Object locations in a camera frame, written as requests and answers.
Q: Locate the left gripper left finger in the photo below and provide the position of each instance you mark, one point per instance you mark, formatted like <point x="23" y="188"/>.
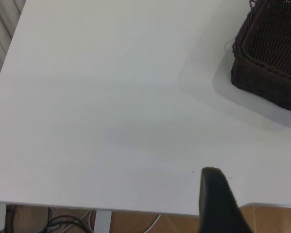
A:
<point x="215" y="206"/>

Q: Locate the dark brown wicker basket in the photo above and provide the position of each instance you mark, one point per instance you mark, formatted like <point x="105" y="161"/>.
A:
<point x="269" y="48"/>

